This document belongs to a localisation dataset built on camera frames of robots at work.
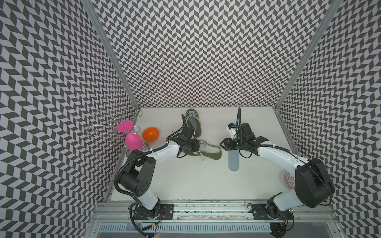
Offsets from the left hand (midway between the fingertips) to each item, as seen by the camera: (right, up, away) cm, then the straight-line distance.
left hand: (198, 147), depth 91 cm
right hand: (+16, +1, -4) cm, 16 cm away
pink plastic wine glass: (-33, +6, -15) cm, 37 cm away
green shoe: (-3, +22, +11) cm, 25 cm away
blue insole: (+22, -8, 0) cm, 24 cm away
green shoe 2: (+6, -3, +3) cm, 7 cm away
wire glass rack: (-55, +14, -2) cm, 57 cm away
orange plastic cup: (-32, +7, +6) cm, 33 cm away
